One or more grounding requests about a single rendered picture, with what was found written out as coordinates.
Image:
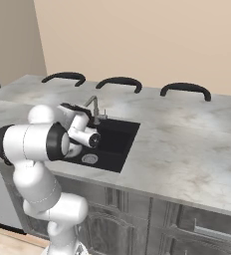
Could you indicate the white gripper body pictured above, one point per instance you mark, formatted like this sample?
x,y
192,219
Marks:
x,y
75,111

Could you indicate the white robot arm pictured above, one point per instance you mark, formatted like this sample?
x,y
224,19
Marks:
x,y
31,144

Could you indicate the black sink basin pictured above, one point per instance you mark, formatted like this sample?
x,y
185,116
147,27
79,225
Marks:
x,y
117,146

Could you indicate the grey cabinet door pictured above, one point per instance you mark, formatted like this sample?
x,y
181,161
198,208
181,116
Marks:
x,y
117,229
34,225

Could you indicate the grey metal tap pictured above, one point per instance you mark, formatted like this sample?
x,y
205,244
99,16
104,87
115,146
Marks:
x,y
95,109

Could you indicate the black chair back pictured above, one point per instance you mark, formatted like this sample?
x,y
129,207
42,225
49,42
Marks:
x,y
67,75
187,87
122,80

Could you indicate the light grey dishwasher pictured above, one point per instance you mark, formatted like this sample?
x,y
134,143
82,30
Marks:
x,y
1,199

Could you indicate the grey drawer front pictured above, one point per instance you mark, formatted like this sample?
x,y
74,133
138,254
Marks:
x,y
203,249
187,215

